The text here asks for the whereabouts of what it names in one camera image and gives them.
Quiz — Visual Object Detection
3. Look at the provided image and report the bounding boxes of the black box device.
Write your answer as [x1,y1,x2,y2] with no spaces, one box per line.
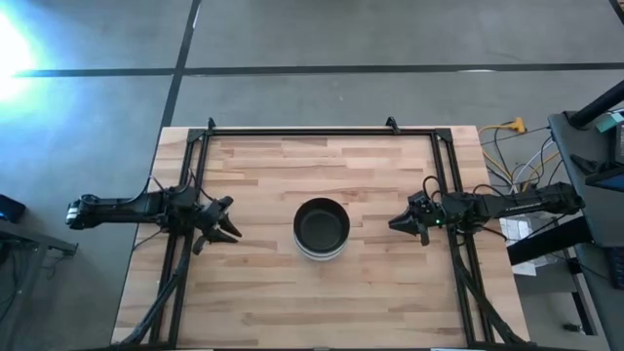
[0,194,27,224]

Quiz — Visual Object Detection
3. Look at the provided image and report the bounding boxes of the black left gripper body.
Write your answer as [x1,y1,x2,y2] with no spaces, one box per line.
[191,209,223,256]

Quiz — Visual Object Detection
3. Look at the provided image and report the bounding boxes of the white bowl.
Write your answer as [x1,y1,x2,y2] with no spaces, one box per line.
[293,237,351,258]

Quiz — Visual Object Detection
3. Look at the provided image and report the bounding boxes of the black aluminium table frame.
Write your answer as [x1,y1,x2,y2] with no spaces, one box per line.
[114,126,537,350]

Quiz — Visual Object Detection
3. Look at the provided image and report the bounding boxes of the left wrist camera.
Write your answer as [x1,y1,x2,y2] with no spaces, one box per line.
[208,195,235,218]

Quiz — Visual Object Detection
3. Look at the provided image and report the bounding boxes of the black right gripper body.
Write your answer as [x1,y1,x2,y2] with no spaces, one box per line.
[407,206,445,247]

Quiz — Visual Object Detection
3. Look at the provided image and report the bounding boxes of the black pole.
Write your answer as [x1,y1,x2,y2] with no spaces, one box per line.
[568,79,624,129]

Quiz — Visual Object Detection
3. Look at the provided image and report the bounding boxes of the white cable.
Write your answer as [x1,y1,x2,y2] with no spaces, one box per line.
[510,137,558,187]

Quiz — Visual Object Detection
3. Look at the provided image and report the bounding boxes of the yellow extension plug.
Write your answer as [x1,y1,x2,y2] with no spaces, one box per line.
[506,116,528,136]

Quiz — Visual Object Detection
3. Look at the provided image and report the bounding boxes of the grey equipment cart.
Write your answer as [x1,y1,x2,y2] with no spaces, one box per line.
[546,109,624,351]

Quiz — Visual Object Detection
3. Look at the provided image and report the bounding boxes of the teal box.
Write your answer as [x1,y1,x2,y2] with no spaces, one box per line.
[595,111,624,134]

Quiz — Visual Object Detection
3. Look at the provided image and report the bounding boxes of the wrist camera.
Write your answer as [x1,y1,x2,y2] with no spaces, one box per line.
[208,195,235,218]
[409,190,435,213]

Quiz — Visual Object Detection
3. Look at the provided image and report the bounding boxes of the dark grey bowl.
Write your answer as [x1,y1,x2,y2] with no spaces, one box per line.
[292,196,352,255]

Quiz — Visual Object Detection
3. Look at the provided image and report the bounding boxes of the white paper sheets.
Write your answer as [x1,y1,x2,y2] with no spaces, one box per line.
[498,215,538,278]

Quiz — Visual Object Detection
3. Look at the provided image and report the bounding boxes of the yellow cable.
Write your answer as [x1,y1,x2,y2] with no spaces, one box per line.
[477,124,562,192]

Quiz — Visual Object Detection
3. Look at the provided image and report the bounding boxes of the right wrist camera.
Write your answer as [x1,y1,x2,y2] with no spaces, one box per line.
[409,190,435,213]

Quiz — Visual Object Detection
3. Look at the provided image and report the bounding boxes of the black cart leg beam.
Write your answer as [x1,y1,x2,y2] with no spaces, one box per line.
[505,215,594,267]

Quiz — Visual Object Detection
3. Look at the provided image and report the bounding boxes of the black cable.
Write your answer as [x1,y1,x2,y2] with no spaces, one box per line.
[491,127,513,189]

